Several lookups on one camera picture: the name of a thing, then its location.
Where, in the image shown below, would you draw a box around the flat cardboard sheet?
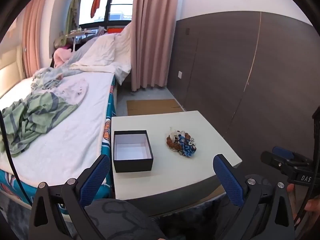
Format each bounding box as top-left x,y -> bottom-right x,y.
126,99 -> 184,117

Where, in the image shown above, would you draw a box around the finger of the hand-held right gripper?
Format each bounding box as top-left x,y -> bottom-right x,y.
260,146 -> 313,177

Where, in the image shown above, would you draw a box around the green hanging garment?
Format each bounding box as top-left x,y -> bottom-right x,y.
65,0 -> 79,34

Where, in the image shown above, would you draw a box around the white bedside table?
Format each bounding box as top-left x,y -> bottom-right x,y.
111,110 -> 243,217

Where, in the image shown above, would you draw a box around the black cardboard box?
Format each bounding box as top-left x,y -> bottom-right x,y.
113,130 -> 154,173

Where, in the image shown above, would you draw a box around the brown bead bracelet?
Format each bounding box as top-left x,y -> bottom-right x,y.
166,132 -> 182,151

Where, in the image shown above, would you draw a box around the person's leg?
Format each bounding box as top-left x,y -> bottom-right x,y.
82,197 -> 168,240

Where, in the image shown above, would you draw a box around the clear white hair clip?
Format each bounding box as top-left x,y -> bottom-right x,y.
169,127 -> 187,137

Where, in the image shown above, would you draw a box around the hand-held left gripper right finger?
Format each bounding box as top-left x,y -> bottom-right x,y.
212,154 -> 295,240

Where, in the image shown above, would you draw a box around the orange hanging garment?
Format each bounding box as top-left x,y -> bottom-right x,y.
90,0 -> 103,18

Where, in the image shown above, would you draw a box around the pink plush cloth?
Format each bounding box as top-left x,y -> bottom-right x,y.
54,46 -> 75,68

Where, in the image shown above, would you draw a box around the white drying rack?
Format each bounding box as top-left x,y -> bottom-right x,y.
64,27 -> 102,53

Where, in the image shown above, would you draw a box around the blue braided bracelet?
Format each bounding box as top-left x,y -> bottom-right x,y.
175,134 -> 197,157

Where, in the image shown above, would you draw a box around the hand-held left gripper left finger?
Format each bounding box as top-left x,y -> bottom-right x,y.
29,154 -> 112,240

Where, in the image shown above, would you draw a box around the black cable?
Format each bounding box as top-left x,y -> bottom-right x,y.
0,110 -> 33,207

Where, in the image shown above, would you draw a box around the white printed cloth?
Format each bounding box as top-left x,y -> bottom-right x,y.
54,77 -> 89,105

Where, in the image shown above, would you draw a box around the light blue garment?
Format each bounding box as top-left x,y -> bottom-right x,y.
31,67 -> 83,90

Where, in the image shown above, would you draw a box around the teal printed bedsheet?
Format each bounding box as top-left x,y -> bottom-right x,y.
0,76 -> 118,215

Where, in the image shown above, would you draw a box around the green striped cloth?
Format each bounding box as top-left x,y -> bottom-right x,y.
0,92 -> 79,157

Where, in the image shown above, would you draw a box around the person's right hand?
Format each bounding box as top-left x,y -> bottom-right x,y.
286,183 -> 320,222

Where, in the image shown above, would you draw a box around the pink curtain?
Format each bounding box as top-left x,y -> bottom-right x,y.
130,0 -> 180,92
21,0 -> 54,78

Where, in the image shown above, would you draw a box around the beige headboard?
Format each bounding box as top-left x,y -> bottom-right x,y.
0,45 -> 25,98

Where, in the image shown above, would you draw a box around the white duvet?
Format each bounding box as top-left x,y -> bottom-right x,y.
70,24 -> 133,85

